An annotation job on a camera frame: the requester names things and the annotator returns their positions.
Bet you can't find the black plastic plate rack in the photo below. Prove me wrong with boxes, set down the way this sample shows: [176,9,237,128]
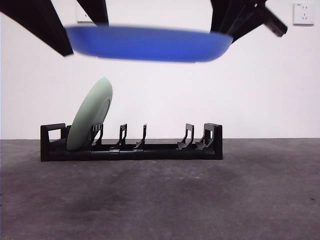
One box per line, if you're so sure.
[40,122,223,162]

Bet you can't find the white wall socket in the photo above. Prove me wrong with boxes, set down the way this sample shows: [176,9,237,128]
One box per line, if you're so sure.
[292,2,315,27]
[76,5,97,25]

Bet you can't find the pale green round plate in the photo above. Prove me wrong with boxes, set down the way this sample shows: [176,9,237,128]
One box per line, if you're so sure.
[66,77,113,152]

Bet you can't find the blue round plate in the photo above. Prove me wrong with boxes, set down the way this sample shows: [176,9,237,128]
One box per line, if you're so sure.
[65,23,234,64]

